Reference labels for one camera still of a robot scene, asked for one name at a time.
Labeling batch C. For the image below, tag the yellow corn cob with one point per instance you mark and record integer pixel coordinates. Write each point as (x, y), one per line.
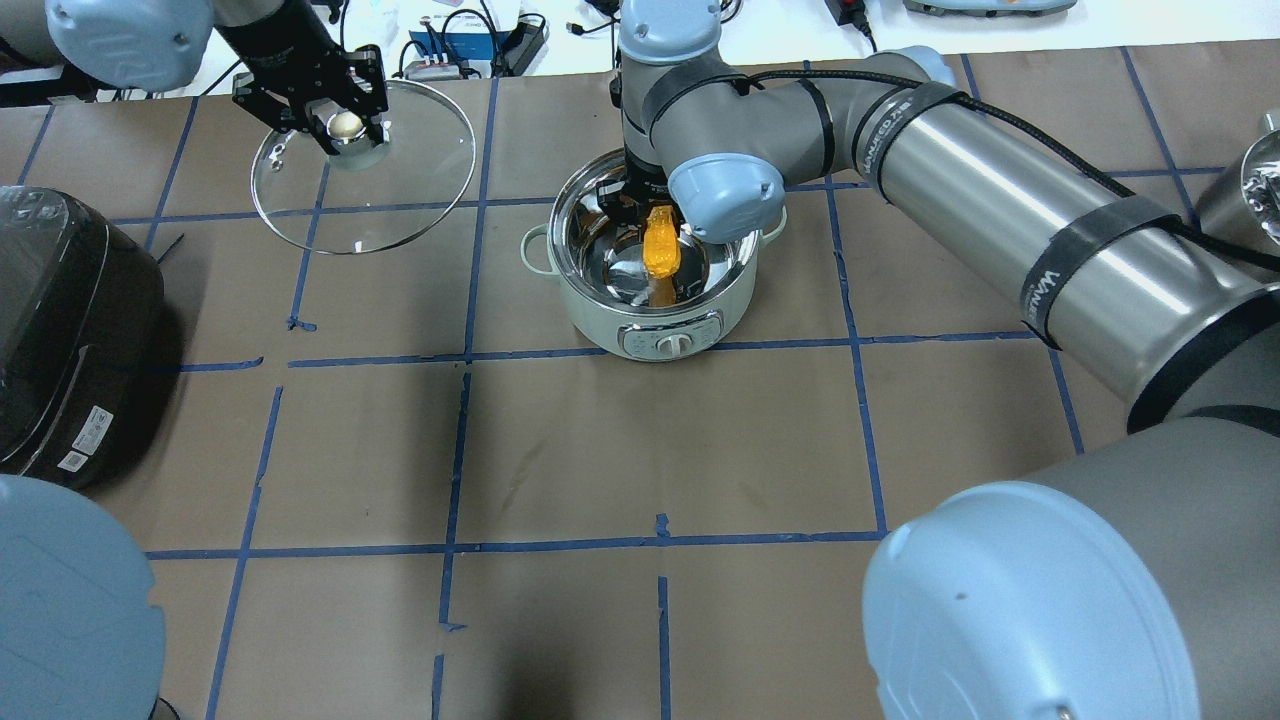
(661, 248)

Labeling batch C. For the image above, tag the black power adapter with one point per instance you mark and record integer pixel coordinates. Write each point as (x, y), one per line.
(522, 44)

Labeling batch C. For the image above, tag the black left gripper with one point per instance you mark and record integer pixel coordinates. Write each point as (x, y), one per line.
(272, 47)

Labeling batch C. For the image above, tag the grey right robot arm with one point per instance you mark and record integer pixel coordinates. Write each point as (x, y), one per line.
(1135, 582)

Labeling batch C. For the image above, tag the pale green electric pot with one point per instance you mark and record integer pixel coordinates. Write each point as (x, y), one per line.
(599, 268)

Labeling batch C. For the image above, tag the black rice cooker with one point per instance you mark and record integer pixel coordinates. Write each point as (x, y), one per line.
(79, 300)

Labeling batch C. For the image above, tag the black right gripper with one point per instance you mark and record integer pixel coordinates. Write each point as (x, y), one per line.
(640, 186)

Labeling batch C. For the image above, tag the silver metal container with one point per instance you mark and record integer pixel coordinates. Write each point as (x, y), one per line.
(1240, 210)

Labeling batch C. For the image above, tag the blue box with cables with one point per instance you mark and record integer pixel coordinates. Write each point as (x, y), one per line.
(459, 41)

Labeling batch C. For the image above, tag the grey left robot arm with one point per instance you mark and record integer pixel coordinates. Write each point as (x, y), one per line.
(156, 46)

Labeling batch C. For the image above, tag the glass pot lid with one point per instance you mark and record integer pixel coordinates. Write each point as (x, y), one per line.
(351, 186)

